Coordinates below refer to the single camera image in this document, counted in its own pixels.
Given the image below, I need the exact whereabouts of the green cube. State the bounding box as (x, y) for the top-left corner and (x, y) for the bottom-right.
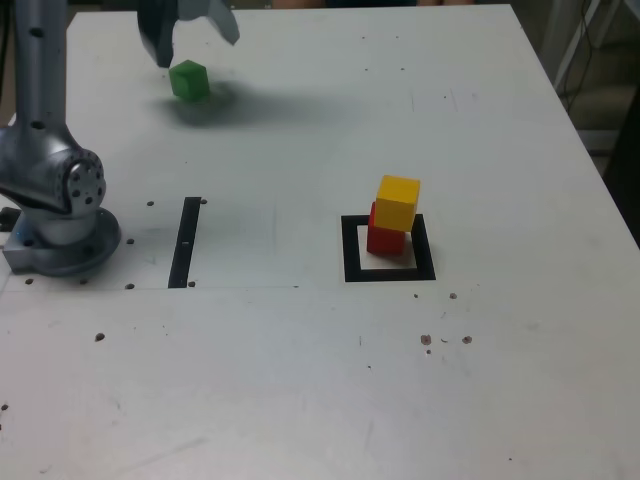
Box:
(168, 58), (211, 105)

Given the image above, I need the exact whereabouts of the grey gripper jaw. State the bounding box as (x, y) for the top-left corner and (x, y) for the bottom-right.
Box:
(176, 0), (242, 48)
(137, 0), (178, 69)

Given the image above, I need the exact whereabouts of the white metal frame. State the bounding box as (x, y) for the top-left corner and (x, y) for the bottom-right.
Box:
(539, 0), (624, 94)

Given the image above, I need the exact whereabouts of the yellow cube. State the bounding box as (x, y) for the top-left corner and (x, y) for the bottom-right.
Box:
(374, 174), (422, 234)

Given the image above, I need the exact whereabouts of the red cube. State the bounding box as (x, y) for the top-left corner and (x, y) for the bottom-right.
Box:
(366, 200), (407, 256)

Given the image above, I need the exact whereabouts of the black tape strip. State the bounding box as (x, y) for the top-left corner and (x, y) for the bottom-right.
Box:
(167, 196), (202, 290)

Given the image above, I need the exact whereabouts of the grey flat plate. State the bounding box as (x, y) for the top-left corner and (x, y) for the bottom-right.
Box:
(579, 128), (621, 154)

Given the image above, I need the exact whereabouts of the black tape square outline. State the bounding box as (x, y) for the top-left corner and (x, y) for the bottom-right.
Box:
(340, 213), (437, 284)

